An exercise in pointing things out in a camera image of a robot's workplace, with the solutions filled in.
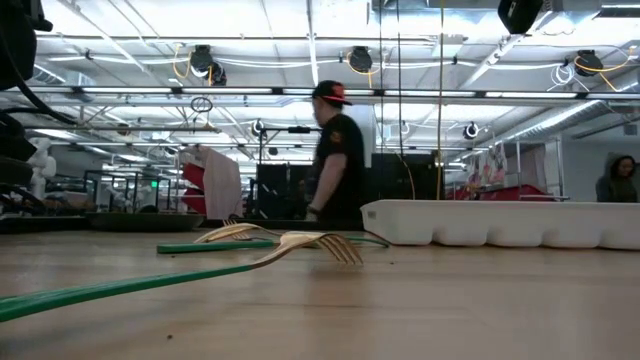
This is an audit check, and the person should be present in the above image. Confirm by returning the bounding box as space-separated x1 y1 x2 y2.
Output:
299 79 367 224
594 153 640 204

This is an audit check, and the black partition panel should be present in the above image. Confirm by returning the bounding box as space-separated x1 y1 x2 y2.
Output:
255 163 312 221

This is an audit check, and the white square pillar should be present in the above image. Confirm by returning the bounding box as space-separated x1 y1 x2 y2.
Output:
349 104 377 169

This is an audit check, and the black cabinet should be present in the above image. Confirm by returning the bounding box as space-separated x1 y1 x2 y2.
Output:
370 152 447 200

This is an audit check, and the person's black red cap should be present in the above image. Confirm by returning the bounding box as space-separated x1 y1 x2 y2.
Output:
310 79 354 107

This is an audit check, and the white hanging cloth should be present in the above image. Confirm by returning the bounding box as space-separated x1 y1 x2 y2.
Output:
198 145 243 221

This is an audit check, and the white cutlery tray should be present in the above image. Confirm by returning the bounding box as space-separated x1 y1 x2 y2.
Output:
360 198 640 250

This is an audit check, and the white humanoid robot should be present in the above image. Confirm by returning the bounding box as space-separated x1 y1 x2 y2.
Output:
27 138 59 200

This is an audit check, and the black metal frame rig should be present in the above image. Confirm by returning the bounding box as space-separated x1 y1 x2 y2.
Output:
257 126 324 166

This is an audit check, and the gold fork green handle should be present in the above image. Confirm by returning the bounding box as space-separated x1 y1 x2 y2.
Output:
222 218 390 250
0 230 365 323

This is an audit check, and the black hanging cable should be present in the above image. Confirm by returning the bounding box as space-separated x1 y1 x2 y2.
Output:
396 0 404 157

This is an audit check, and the gold knife green handle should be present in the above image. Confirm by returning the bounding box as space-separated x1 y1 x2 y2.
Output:
156 239 276 255

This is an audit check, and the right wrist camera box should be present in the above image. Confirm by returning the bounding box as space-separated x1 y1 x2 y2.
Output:
497 0 545 36

